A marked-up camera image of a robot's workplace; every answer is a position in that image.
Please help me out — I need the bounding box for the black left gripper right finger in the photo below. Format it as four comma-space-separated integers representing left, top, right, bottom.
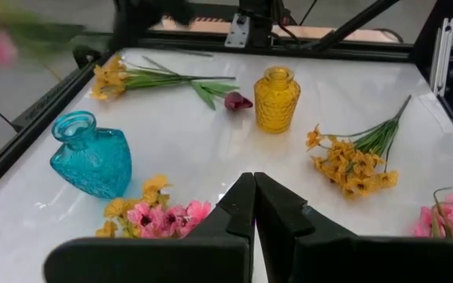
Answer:
254, 171, 453, 283

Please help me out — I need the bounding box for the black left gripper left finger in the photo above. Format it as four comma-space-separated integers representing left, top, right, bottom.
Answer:
43, 171, 256, 283

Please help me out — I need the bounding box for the yellow artificial flower bunch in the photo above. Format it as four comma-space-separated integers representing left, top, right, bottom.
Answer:
304, 94, 413, 200
89, 53, 238, 101
94, 174, 172, 240

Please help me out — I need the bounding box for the red artificial tulip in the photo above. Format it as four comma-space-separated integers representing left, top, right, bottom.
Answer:
142, 54, 254, 112

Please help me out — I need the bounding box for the yellow glass vase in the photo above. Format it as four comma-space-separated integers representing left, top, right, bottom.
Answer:
252, 65, 302, 134

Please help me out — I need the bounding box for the blue glass vase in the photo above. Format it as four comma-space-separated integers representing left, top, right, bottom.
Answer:
49, 109, 133, 200

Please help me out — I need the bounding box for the tan wooden board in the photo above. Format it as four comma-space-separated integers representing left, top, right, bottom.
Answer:
149, 15, 403, 45

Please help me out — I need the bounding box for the black table frame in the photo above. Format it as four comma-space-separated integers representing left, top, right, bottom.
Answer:
0, 0, 453, 205

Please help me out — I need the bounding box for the silver metal bracket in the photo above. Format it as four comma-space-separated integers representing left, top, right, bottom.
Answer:
429, 17, 453, 97
224, 13, 251, 49

